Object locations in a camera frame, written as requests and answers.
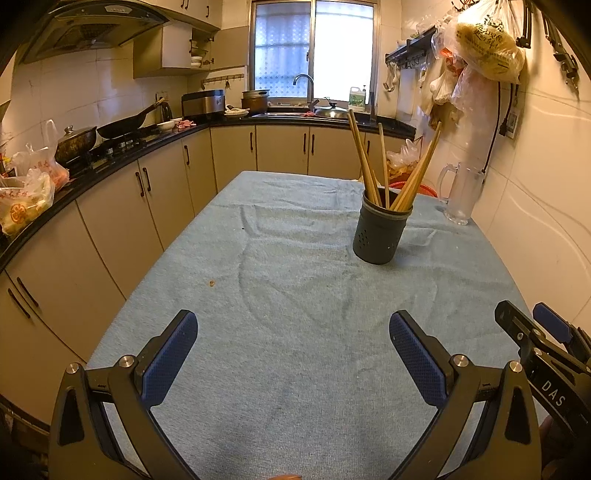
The dark cooking pot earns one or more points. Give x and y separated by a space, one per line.
255 101

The dark grey utensil holder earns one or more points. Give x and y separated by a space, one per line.
378 235

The white bowl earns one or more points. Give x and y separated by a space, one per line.
168 125

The beige base cabinets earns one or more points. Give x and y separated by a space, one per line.
231 152

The chrome sink faucet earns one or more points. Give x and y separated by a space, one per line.
312 94

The stack of white bowls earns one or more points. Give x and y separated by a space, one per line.
197 55

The black stone countertop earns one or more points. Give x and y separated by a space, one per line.
388 125

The clear hanging plastic bag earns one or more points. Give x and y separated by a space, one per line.
443 85
468 90

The black metal folding bracket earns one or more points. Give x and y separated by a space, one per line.
565 60
524 27

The steel range hood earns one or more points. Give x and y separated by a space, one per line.
87 27

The plate with food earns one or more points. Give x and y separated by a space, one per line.
236 110

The utensil hook rail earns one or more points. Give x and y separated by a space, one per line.
221 81

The yellow print plastic bag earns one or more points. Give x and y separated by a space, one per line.
23 207

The steel pot lid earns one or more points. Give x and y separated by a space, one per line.
332 111

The plastic bags on counter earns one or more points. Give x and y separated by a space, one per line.
51 170

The green dish soap bottle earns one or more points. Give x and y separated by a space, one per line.
356 98

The silver toaster oven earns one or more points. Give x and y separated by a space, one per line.
203 104

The group of bamboo chopsticks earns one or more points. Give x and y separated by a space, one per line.
418 173

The blue towel cloth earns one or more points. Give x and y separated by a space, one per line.
277 323

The clear glass mug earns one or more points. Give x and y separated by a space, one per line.
464 198

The dark kettle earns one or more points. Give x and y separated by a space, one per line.
165 110

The black gas stove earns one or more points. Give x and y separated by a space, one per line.
120 146

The wall power outlet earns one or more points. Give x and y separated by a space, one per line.
510 123

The beige wall cabinets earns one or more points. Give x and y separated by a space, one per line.
175 46

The hanging steel ladle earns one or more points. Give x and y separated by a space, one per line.
391 78

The black wall rack with hooks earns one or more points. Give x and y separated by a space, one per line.
411 46

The hanging plastic bags with food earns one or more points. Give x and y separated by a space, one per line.
489 46

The lidded cooking pot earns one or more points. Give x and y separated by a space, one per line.
76 145

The pink cloth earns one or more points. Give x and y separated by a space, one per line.
187 123

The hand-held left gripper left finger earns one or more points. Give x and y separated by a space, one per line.
171 360

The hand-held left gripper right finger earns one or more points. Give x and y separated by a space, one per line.
418 360

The plastic bag brown contents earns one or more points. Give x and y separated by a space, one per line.
439 119

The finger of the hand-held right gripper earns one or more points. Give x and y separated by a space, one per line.
517 325
551 323

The kitchen window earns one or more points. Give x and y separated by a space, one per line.
281 46

